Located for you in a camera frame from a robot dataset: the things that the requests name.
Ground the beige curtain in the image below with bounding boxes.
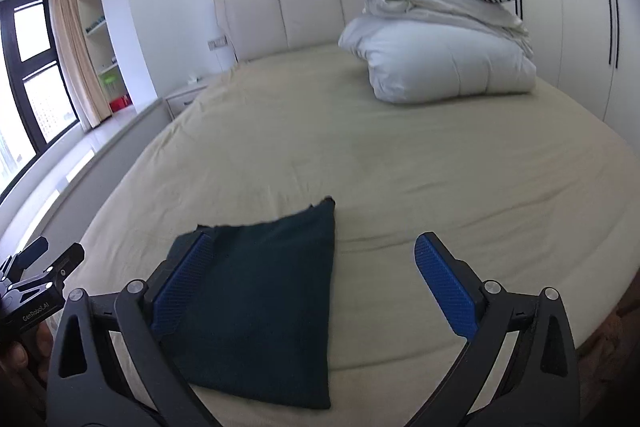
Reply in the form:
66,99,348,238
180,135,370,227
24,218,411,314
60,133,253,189
47,0,112,130

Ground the cream wardrobe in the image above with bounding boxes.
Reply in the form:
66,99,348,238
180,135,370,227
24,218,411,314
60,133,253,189
470,0,640,142

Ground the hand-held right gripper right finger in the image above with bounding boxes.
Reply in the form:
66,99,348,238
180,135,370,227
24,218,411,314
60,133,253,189
414,232,583,427

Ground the white folded duvet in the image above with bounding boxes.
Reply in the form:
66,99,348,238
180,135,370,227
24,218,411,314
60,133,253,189
338,0,538,104

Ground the bed with beige sheet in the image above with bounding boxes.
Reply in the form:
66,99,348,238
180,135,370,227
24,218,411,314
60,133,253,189
70,44,636,427

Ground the cream padded headboard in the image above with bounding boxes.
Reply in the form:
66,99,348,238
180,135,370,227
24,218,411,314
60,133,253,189
212,0,368,62

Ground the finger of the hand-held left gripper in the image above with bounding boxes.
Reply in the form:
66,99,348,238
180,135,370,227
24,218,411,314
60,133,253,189
9,235,50,273
10,242,86,295

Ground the person's left hand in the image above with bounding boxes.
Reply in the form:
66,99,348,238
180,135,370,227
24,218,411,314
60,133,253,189
0,321,54,389

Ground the white built-in shelf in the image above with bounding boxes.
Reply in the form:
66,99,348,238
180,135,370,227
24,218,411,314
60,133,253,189
72,0,133,112

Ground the dark green knit garment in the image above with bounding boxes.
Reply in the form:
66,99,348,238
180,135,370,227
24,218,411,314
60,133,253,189
161,195,337,410

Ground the black framed window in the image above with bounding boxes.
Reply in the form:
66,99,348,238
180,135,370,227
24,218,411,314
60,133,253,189
0,0,81,208

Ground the white window sill ledge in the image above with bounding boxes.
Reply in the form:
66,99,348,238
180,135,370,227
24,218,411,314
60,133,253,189
0,99,168,268

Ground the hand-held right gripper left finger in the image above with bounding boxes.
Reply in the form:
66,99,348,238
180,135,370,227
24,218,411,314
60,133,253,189
46,229,221,427

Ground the white nightstand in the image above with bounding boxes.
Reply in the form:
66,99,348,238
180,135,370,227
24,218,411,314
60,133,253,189
164,74,213,120

